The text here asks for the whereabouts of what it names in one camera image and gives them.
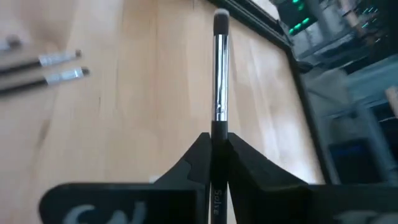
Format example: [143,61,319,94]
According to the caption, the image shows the black background robot arms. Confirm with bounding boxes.
[273,0,321,37]

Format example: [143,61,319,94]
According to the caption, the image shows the small black makeup brush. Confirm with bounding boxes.
[0,66,91,96]
[0,49,83,77]

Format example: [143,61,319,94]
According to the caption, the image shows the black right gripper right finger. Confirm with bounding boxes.
[228,133,309,224]

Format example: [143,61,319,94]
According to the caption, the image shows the round-head black makeup brush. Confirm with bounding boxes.
[210,8,231,224]

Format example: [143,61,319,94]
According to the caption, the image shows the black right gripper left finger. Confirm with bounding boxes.
[154,132,213,224]

